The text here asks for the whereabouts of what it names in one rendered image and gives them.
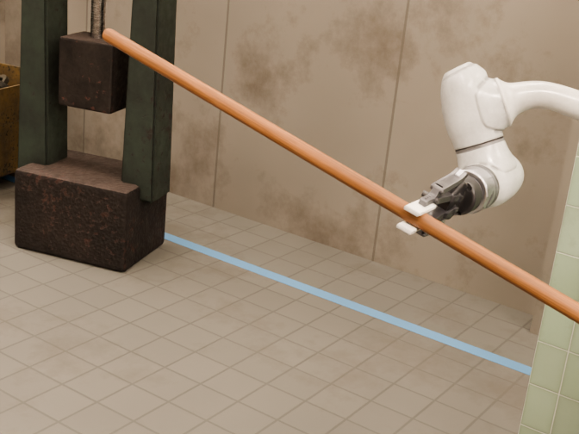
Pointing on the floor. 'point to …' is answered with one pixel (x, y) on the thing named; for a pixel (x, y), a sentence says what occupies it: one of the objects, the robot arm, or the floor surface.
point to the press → (127, 184)
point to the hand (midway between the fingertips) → (416, 215)
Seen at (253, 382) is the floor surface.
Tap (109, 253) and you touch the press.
